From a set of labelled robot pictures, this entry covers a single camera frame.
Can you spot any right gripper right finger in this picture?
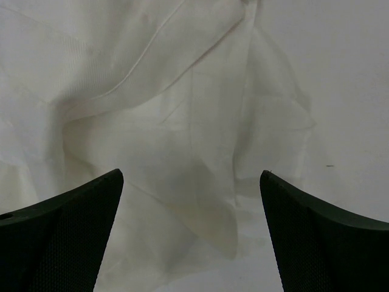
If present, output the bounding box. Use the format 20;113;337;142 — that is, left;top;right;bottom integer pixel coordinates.
260;170;388;292

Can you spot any white pleated skirt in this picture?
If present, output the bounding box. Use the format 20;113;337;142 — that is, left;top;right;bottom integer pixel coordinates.
1;1;388;291

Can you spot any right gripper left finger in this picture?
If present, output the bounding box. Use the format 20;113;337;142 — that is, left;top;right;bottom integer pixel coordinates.
1;169;123;292

